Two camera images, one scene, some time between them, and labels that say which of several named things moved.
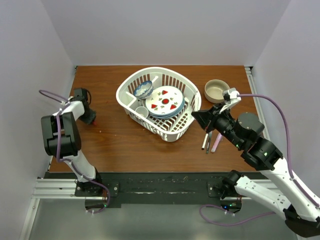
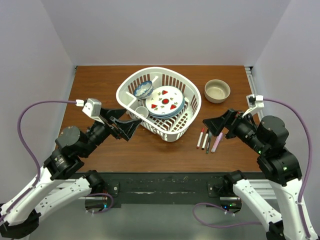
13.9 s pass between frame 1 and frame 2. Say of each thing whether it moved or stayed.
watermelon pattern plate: stayed
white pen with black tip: stayed
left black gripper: moved
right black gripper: moved
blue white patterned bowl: stayed
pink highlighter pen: stayed
